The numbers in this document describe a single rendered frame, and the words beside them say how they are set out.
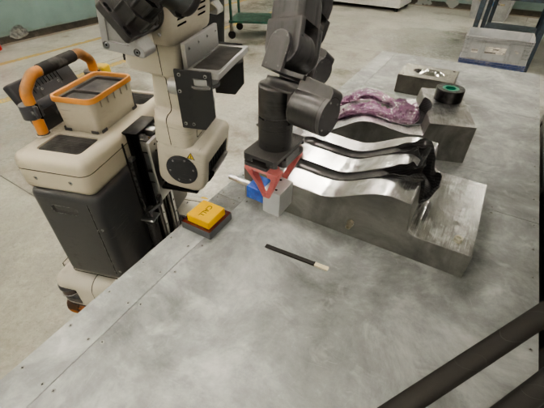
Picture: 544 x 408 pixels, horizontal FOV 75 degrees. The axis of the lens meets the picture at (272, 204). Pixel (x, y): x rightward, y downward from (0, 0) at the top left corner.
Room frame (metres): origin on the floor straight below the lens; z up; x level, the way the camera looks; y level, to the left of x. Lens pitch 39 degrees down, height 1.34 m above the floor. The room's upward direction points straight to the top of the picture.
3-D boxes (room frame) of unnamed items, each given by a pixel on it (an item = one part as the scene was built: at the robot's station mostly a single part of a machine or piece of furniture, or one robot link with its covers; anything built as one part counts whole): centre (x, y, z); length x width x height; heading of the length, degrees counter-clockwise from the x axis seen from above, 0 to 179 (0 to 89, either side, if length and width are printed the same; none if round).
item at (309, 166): (0.69, -0.21, 0.92); 0.35 x 0.16 x 0.09; 59
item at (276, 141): (0.53, -0.01, 1.06); 0.10 x 0.07 x 0.07; 149
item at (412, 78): (1.37, -0.61, 0.84); 0.20 x 0.15 x 0.07; 59
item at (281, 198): (0.55, 0.03, 0.93); 0.13 x 0.05 x 0.05; 58
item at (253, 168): (0.52, 0.00, 0.99); 0.07 x 0.07 x 0.09; 59
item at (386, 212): (0.67, -0.22, 0.87); 0.50 x 0.26 x 0.14; 59
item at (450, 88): (1.02, -0.53, 0.93); 0.08 x 0.08 x 0.04
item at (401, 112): (1.02, -0.32, 0.90); 0.26 x 0.18 x 0.08; 77
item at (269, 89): (0.52, -0.01, 1.12); 0.07 x 0.06 x 0.07; 51
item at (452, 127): (1.02, -0.32, 0.86); 0.50 x 0.26 x 0.11; 77
